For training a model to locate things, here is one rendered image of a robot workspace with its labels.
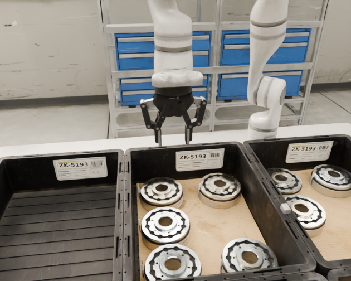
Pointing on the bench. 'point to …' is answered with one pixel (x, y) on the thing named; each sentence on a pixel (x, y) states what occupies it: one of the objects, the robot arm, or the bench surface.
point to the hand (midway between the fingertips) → (173, 137)
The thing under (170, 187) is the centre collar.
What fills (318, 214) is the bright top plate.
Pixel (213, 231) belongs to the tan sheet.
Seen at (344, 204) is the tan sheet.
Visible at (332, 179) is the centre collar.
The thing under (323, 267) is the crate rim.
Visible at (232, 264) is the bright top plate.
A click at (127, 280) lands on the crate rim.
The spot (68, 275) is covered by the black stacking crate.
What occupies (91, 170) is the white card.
